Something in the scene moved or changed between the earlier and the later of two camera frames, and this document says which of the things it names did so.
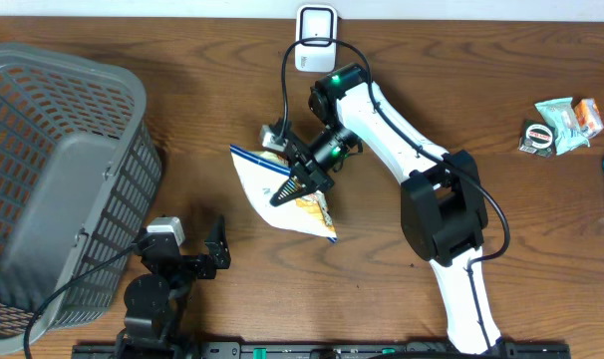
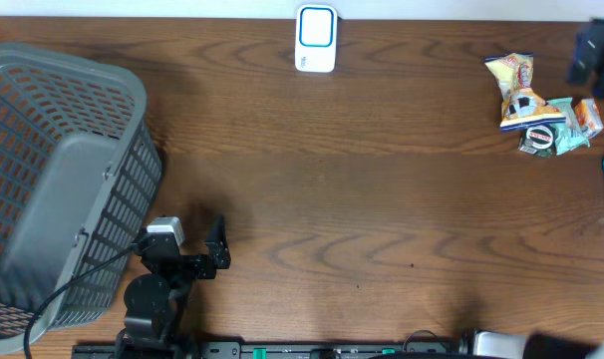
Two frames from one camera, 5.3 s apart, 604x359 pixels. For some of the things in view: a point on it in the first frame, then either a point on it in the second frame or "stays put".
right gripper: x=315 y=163 → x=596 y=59
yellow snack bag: x=264 y=173 → x=521 y=108
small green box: x=538 y=138 stays put
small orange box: x=589 y=116 stays put
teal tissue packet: x=560 y=113 stays put
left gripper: x=218 y=245 stays put
